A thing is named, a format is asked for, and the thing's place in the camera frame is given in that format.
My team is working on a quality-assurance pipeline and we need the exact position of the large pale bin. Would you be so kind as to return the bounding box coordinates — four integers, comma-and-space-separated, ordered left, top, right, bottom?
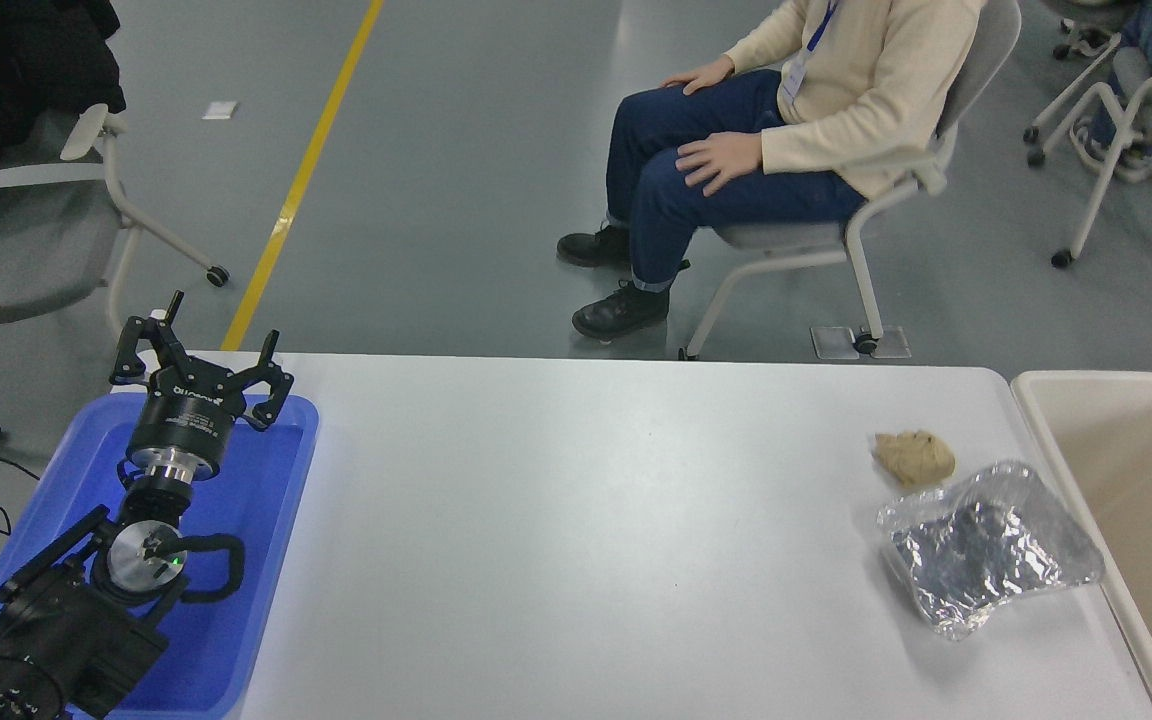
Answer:
1010, 370, 1152, 720

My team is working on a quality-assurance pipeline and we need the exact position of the white chair with grey seat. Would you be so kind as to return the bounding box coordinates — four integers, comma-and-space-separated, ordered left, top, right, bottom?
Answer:
0, 100, 232, 336

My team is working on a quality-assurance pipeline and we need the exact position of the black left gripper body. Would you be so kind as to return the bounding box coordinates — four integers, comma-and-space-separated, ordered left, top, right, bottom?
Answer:
126, 370, 243, 469

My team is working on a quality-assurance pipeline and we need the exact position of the blue plastic tray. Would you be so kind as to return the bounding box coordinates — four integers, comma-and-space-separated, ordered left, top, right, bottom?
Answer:
0, 392, 321, 719

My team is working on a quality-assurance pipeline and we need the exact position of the black jacket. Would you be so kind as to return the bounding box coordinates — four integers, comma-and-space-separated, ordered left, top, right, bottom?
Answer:
0, 0, 128, 243

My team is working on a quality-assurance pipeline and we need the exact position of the crumpled tan paper ball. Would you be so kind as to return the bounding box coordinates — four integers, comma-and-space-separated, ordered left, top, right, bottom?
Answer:
873, 430, 957, 491

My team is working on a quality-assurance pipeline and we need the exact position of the person's left hand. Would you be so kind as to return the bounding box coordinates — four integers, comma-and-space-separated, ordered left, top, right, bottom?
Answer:
675, 133, 768, 199

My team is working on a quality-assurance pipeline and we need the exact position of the person's right hand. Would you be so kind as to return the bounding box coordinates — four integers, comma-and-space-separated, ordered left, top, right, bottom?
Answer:
660, 54, 738, 99

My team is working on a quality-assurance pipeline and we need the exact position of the person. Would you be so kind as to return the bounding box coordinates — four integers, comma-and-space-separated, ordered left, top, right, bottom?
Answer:
1076, 0, 1152, 184
556, 0, 987, 344

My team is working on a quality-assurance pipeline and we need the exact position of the crumpled silver foil tray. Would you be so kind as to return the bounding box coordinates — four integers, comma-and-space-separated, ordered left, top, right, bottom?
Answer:
876, 459, 1107, 643

